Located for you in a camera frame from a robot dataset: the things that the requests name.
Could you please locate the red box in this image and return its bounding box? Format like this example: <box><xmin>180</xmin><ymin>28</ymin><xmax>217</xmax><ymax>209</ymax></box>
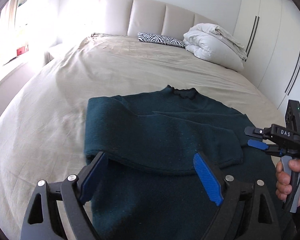
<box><xmin>17</xmin><ymin>45</ymin><xmax>29</xmax><ymax>56</ymax></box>

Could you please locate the beige padded headboard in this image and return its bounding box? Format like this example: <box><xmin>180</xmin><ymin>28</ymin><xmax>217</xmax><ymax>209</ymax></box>
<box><xmin>95</xmin><ymin>0</ymin><xmax>216</xmax><ymax>40</ymax></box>

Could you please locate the beige bed sheet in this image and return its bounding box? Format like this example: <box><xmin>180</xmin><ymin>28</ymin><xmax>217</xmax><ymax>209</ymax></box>
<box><xmin>0</xmin><ymin>35</ymin><xmax>285</xmax><ymax>239</ymax></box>

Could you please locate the brown curtain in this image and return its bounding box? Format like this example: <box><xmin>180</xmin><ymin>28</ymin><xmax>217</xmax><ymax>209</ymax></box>
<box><xmin>0</xmin><ymin>0</ymin><xmax>19</xmax><ymax>30</ymax></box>

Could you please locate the dark green knit sweater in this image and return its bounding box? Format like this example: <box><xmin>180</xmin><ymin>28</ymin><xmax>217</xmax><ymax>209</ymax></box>
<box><xmin>84</xmin><ymin>86</ymin><xmax>291</xmax><ymax>239</ymax></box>

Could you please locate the right hand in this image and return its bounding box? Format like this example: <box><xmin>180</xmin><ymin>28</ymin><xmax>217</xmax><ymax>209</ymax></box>
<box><xmin>276</xmin><ymin>160</ymin><xmax>300</xmax><ymax>206</ymax></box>

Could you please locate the white folded duvet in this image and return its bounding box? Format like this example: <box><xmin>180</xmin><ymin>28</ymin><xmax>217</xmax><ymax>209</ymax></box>
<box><xmin>183</xmin><ymin>23</ymin><xmax>247</xmax><ymax>72</ymax></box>

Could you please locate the white wardrobe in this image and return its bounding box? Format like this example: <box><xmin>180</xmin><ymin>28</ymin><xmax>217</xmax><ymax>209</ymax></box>
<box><xmin>234</xmin><ymin>0</ymin><xmax>300</xmax><ymax>113</ymax></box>

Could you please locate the zebra print pillow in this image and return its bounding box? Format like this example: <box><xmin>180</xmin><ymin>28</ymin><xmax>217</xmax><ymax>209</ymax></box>
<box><xmin>137</xmin><ymin>32</ymin><xmax>185</xmax><ymax>48</ymax></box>

